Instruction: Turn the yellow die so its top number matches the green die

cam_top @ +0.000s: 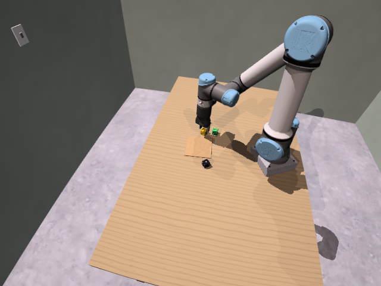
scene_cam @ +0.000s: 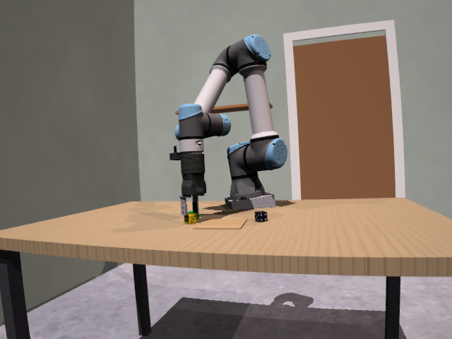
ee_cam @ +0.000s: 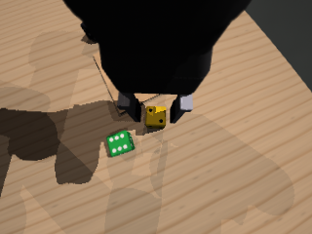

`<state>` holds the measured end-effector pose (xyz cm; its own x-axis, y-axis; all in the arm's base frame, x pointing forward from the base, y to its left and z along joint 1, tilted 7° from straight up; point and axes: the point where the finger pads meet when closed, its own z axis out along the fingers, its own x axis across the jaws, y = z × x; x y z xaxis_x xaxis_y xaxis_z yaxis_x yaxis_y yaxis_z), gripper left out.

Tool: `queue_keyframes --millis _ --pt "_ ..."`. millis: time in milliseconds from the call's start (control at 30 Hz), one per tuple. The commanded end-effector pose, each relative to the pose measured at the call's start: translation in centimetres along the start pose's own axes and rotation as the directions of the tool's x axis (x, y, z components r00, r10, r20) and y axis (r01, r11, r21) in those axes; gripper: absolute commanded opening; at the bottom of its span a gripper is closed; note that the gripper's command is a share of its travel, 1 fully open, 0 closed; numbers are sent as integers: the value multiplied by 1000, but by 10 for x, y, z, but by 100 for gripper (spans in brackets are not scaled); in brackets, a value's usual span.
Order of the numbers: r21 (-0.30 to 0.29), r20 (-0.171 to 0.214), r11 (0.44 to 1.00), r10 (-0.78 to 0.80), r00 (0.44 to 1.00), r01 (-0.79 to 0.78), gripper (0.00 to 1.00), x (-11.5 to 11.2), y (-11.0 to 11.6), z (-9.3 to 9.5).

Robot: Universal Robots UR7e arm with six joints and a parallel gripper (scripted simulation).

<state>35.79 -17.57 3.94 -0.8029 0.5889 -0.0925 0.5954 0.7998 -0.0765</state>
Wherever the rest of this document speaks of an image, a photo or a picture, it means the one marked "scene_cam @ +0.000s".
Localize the yellow die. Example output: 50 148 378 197
184 213 197 224

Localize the black die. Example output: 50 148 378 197
255 211 268 222

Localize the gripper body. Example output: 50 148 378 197
169 139 206 196

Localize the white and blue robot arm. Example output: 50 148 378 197
175 35 287 200

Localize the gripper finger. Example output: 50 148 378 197
192 194 204 213
179 194 191 215

